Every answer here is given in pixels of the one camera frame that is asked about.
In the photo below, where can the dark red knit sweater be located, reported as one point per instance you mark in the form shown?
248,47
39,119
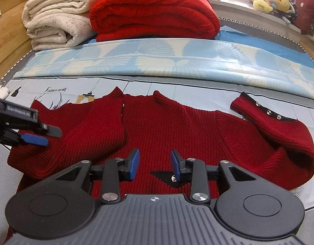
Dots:
157,130

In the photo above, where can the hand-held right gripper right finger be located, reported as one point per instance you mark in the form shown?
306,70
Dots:
175,166

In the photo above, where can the yellow spotted plush toy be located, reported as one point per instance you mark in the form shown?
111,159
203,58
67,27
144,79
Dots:
280,0

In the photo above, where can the dark red cushion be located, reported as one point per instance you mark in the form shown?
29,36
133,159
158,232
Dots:
306,12

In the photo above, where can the black and white plush toy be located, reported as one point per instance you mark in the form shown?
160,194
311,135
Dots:
288,14

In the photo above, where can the white window ledge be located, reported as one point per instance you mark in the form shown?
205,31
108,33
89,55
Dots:
243,12

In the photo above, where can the folded cream blanket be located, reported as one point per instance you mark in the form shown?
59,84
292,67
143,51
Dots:
57,17

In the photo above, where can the white charger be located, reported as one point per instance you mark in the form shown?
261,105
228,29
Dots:
1,92

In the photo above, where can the folded red blanket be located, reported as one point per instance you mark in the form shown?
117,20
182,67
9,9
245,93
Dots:
151,10

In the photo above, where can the wooden bed frame rail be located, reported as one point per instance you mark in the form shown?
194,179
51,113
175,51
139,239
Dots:
311,53

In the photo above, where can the pale yellow plush toy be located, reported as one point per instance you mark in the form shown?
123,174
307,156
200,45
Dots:
261,2

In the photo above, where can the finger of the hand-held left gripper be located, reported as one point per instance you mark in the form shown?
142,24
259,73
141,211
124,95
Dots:
53,132
34,139

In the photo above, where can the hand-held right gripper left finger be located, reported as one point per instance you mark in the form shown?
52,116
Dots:
134,164

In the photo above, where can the wooden headboard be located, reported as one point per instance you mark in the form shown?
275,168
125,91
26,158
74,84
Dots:
9,23

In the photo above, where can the light blue patterned sheet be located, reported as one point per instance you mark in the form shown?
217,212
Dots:
172,58

